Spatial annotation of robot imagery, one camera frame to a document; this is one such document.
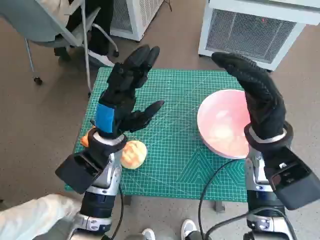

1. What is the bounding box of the white crinkled fabric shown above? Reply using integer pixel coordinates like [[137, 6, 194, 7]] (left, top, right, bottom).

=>
[[0, 193, 83, 240]]

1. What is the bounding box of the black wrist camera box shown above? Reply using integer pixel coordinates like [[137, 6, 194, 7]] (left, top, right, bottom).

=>
[[264, 146, 320, 211], [54, 152, 106, 195]]

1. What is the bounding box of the round bread bun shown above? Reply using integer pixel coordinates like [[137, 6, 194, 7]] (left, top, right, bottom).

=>
[[119, 140, 148, 170]]

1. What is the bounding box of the green cutting mat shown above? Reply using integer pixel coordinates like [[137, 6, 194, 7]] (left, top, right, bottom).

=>
[[64, 66, 251, 203]]

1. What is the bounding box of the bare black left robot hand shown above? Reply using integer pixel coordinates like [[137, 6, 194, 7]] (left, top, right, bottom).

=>
[[90, 44, 166, 138]]

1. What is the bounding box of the grey office chair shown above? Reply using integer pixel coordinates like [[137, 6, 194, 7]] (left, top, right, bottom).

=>
[[0, 0, 120, 98]]

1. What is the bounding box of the person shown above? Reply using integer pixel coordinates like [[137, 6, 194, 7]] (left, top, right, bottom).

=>
[[51, 0, 116, 68]]

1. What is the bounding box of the black looping shoulder cable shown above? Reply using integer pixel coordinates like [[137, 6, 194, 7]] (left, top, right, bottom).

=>
[[206, 208, 300, 240]]

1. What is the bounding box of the long black arm cable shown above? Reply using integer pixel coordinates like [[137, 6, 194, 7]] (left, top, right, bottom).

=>
[[198, 159, 247, 240]]

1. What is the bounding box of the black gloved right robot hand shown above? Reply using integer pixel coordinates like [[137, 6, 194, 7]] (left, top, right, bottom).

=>
[[211, 51, 287, 141]]

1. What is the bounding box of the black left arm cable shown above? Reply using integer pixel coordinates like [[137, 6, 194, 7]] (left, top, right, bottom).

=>
[[109, 186, 125, 240]]

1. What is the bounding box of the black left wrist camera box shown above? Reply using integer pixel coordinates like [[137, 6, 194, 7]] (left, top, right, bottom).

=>
[[54, 152, 106, 195]]

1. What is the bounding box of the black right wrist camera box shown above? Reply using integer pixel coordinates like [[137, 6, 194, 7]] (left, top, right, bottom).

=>
[[264, 146, 320, 211]]

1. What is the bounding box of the white mesh-front cabinet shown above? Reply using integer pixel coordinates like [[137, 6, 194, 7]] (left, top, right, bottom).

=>
[[109, 0, 165, 42]]

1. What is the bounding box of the pink bowl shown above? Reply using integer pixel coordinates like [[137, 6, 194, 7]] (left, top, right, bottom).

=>
[[196, 89, 251, 160]]

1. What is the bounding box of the white rounded foot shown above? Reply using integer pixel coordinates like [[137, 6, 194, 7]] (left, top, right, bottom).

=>
[[141, 227, 156, 240], [180, 219, 198, 240]]

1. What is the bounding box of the orange rectangular bread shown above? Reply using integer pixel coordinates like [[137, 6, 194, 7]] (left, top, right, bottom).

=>
[[80, 126, 97, 148]]

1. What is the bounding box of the white cabinet with red light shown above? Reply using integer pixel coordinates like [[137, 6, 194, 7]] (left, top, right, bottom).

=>
[[198, 0, 320, 73]]

